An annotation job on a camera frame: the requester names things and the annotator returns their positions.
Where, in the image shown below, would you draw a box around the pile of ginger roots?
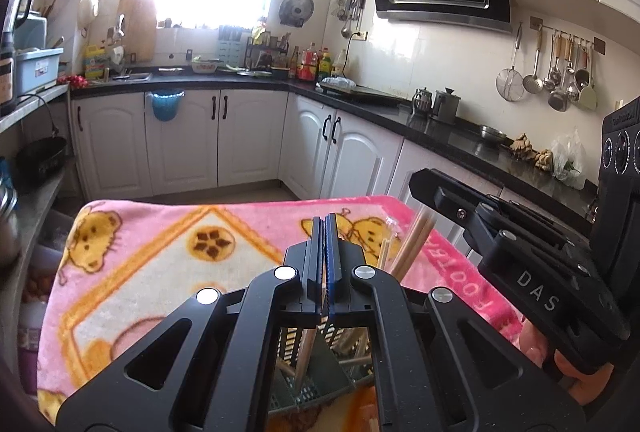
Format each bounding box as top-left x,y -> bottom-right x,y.
510,133 -> 555,171

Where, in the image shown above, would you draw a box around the pale green spatula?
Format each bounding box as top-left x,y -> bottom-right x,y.
580,46 -> 598,111

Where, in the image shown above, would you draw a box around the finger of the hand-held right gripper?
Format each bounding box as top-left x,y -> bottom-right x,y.
407,172 -> 631,375
420,168 -> 593,247

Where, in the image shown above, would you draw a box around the wooden cutting board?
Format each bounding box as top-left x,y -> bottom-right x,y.
117,0 -> 157,62

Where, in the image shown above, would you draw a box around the large steel ladle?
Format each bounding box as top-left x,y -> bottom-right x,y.
548,36 -> 571,113

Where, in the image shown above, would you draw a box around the black wok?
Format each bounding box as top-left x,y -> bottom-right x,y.
15,137 -> 68,180

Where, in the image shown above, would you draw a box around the person's right hand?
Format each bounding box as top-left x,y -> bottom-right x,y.
522,319 -> 616,407

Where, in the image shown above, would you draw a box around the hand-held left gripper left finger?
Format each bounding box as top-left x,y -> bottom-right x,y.
55,214 -> 325,432

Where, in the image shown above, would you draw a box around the wall hook rail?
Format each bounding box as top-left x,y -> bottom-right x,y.
530,16 -> 607,52

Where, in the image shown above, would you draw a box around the black wire spice rack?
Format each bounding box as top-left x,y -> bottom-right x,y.
244,32 -> 291,72

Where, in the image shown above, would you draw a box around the steel kettle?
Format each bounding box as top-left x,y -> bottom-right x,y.
432,88 -> 461,125

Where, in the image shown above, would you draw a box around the teal drawer organiser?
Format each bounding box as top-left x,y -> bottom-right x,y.
218,26 -> 244,57

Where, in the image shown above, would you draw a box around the clear plastic bag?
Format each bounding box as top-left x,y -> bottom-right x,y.
552,128 -> 587,190

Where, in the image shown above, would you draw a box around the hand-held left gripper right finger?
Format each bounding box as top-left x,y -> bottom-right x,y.
324,212 -> 588,432

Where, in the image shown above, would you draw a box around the stacked steel pots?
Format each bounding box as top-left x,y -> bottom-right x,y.
0,184 -> 21,265

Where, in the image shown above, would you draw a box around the wooden-handled steel spoon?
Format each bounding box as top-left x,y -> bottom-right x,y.
544,34 -> 563,91

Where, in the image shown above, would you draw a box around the grey plastic storage box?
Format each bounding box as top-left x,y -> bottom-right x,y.
14,48 -> 65,96

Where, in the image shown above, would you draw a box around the black induction cooktop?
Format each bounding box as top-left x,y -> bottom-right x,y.
317,84 -> 411,105

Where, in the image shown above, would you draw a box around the hanging small utensil set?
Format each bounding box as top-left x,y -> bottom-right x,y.
336,0 -> 367,37

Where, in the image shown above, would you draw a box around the group of chopsticks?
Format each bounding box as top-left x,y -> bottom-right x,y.
277,211 -> 437,393

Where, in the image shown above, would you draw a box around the printed pink blanket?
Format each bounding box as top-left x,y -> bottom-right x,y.
36,196 -> 526,432

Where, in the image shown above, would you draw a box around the white plastic drawer unit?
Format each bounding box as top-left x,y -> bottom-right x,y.
17,212 -> 76,393

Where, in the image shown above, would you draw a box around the dark green plastic utensil holder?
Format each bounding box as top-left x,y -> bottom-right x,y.
267,322 -> 381,415

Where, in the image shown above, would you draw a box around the white lower kitchen cabinets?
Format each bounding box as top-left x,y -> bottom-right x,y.
70,89 -> 601,265

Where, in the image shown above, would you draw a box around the black kitchen countertop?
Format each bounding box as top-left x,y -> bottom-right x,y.
70,72 -> 601,223

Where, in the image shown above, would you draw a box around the small round wall fan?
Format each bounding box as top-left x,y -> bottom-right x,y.
278,0 -> 315,26

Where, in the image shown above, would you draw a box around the wire mesh skimmer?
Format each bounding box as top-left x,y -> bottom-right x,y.
496,24 -> 525,102

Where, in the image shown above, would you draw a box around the steel kitchen shelf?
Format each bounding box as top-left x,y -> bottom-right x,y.
0,84 -> 76,293

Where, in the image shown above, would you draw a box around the row of condiment bottles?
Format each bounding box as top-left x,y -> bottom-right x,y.
287,42 -> 351,82

